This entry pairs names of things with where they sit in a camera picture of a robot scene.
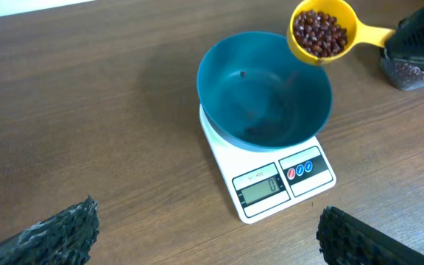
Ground red adzuki beans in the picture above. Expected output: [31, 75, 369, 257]
[239, 10, 424, 141]

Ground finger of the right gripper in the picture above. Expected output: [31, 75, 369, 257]
[384, 7, 424, 71]

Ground white digital kitchen scale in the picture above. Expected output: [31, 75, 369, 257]
[199, 107, 336, 224]

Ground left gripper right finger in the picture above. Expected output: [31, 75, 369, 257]
[316, 206, 424, 265]

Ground blue plastic bowl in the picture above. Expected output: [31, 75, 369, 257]
[196, 31, 333, 149]

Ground clear plastic container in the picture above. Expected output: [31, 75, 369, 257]
[379, 48, 424, 91]

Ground yellow plastic measuring scoop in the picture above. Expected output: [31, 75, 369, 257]
[286, 0, 395, 66]

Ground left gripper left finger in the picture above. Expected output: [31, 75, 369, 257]
[0, 197, 99, 265]

